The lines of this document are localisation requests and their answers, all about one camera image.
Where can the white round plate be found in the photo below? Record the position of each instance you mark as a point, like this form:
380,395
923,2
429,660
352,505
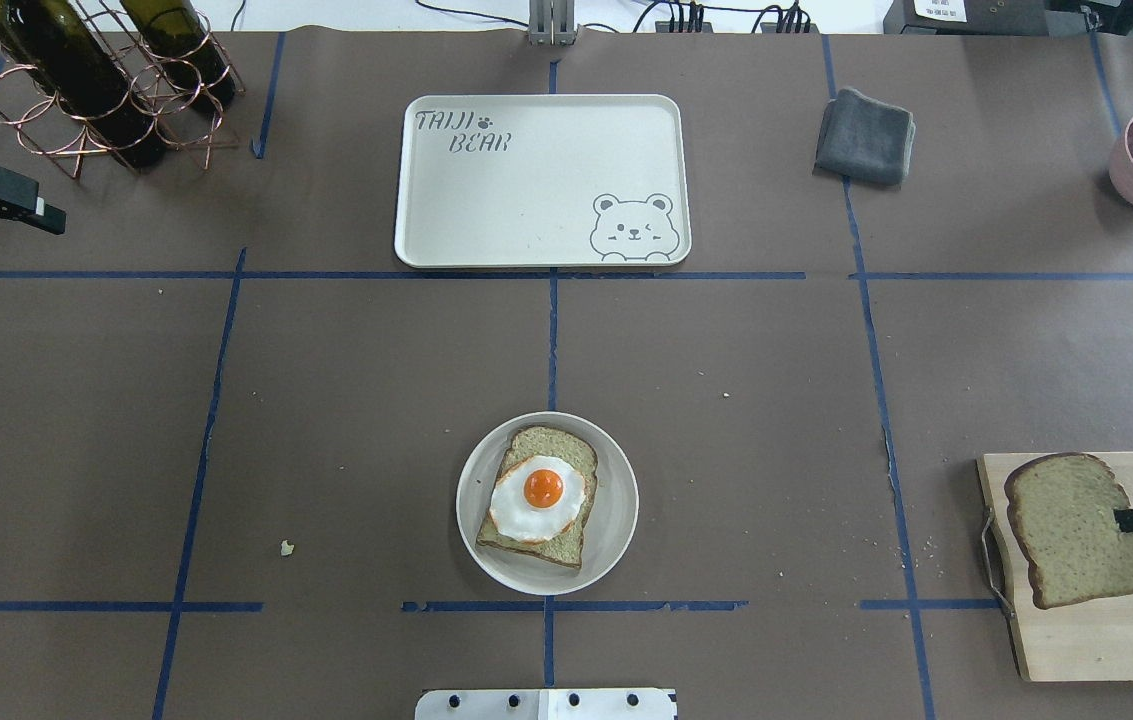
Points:
606,534

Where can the fried egg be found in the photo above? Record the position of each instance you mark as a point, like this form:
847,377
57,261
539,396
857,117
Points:
537,500

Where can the cream bear tray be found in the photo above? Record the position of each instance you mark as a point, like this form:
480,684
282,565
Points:
534,181

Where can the wooden cutting board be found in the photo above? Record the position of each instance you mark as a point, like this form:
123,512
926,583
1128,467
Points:
1085,642

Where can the dark wine bottle left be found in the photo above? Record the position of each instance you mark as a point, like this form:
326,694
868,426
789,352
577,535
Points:
67,61

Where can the dark wine bottle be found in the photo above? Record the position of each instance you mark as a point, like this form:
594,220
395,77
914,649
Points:
192,62
67,61

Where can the dark wine bottle right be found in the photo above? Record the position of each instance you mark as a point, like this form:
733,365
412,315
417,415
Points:
192,62

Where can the grey folded cloth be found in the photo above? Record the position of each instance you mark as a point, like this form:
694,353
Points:
865,139

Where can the black power strip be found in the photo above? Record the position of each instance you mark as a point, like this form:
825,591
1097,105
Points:
694,18

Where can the copper wire bottle rack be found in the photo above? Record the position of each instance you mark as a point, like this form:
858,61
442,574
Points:
47,130

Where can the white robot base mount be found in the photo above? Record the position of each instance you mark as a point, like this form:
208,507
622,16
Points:
549,703

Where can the aluminium camera post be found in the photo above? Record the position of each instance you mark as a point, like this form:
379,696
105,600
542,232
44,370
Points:
552,23

